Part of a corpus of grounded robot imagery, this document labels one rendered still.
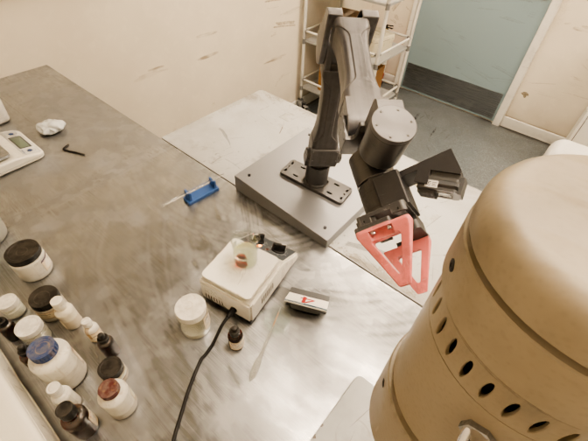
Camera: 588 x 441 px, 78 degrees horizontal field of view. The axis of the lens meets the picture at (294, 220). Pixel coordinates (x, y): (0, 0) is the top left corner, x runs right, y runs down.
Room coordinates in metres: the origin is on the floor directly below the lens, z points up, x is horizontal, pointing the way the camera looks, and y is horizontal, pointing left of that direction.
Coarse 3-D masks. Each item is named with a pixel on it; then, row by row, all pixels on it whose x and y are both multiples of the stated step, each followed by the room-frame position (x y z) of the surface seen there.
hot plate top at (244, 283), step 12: (228, 252) 0.48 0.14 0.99; (264, 252) 0.49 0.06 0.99; (216, 264) 0.45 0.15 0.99; (228, 264) 0.45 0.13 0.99; (264, 264) 0.46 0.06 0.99; (276, 264) 0.46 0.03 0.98; (204, 276) 0.42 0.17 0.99; (216, 276) 0.42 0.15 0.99; (228, 276) 0.42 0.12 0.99; (240, 276) 0.42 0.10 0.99; (252, 276) 0.42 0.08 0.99; (264, 276) 0.43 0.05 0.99; (228, 288) 0.39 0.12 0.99; (240, 288) 0.40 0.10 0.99; (252, 288) 0.40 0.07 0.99
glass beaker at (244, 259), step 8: (240, 232) 0.48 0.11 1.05; (248, 232) 0.49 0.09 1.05; (232, 240) 0.46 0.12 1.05; (240, 240) 0.48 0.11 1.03; (248, 240) 0.49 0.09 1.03; (256, 240) 0.47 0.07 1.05; (232, 248) 0.45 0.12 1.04; (240, 248) 0.44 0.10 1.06; (248, 248) 0.44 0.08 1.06; (256, 248) 0.46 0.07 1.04; (240, 256) 0.44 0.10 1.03; (248, 256) 0.44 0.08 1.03; (256, 256) 0.46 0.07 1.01; (240, 264) 0.44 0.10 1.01; (248, 264) 0.44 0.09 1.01
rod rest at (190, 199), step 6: (204, 186) 0.78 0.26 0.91; (210, 186) 0.78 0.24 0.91; (216, 186) 0.78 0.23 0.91; (192, 192) 0.75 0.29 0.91; (198, 192) 0.75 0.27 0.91; (204, 192) 0.75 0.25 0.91; (210, 192) 0.75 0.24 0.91; (186, 198) 0.73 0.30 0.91; (192, 198) 0.73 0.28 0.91; (198, 198) 0.73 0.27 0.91; (204, 198) 0.74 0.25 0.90; (192, 204) 0.71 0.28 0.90
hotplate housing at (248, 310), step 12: (288, 264) 0.50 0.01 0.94; (276, 276) 0.45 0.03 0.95; (204, 288) 0.41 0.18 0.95; (216, 288) 0.41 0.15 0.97; (264, 288) 0.41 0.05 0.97; (216, 300) 0.40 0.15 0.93; (228, 300) 0.39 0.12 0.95; (240, 300) 0.38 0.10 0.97; (252, 300) 0.38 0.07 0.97; (264, 300) 0.41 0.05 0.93; (228, 312) 0.37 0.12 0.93; (240, 312) 0.38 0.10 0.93; (252, 312) 0.37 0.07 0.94
